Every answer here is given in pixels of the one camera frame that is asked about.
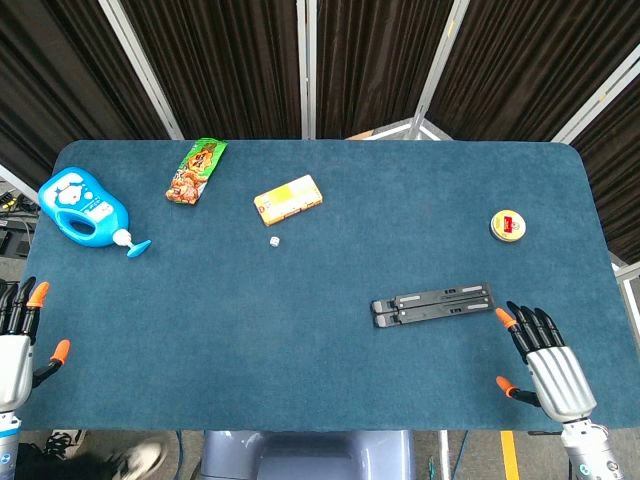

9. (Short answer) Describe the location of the round yellow tin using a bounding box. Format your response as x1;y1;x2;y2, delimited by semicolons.
489;208;528;245

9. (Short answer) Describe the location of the white sneaker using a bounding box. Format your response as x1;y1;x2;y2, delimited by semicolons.
110;440;169;480

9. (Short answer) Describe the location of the blue detergent pump bottle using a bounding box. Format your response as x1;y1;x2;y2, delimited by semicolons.
37;165;153;259

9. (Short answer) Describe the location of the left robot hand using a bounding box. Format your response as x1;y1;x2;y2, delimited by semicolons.
0;276;72;414

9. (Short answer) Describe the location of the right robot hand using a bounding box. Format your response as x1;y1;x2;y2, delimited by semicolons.
495;300;599;424

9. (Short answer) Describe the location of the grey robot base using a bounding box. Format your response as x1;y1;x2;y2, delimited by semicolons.
199;429;417;480

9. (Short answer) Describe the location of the yellow floor tape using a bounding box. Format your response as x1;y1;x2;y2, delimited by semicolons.
500;430;519;480

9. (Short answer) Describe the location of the folding screen with dark curtains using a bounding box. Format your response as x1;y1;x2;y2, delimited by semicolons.
0;0;640;266

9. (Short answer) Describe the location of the yellow white rectangular box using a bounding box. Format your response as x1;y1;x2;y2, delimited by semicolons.
253;174;324;228

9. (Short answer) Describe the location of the green orange snack packet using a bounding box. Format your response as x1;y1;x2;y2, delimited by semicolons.
165;137;229;206

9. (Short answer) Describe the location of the blue table mat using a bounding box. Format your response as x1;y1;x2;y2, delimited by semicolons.
13;138;637;433

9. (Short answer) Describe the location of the black folding stand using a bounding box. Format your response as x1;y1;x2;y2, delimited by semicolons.
370;282;497;330

